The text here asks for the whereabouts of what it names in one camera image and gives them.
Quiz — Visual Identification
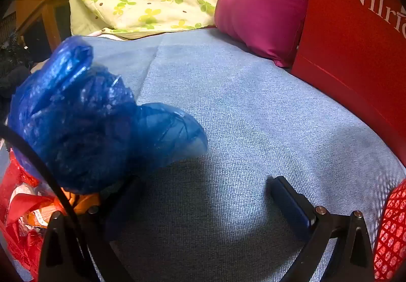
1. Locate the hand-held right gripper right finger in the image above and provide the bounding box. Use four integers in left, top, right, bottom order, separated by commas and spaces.
269, 176, 375, 282

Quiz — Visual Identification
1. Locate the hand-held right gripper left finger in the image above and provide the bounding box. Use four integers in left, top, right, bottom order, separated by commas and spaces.
39, 174, 143, 282

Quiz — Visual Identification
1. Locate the blue plastic bag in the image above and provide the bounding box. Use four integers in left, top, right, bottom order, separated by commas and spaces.
8, 35, 209, 195

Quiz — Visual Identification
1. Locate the red mesh basket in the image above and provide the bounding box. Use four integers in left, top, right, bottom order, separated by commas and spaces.
373, 179, 406, 281

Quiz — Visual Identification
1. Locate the orange snack wrapper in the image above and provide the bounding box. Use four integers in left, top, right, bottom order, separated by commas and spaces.
27, 187, 100, 228

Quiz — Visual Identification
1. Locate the red plastic wrapper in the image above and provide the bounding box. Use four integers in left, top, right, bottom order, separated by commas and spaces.
0, 147, 64, 276

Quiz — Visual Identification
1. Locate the light blue blanket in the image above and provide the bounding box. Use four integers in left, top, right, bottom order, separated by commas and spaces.
19, 28, 406, 282

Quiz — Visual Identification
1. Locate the dark cloth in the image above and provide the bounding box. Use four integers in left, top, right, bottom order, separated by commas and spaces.
0, 31, 34, 99

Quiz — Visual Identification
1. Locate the red paper bag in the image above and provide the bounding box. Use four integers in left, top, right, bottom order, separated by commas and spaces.
291, 0, 406, 170

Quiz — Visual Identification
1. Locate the black cable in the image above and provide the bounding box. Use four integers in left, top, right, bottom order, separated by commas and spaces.
0, 125, 92, 282

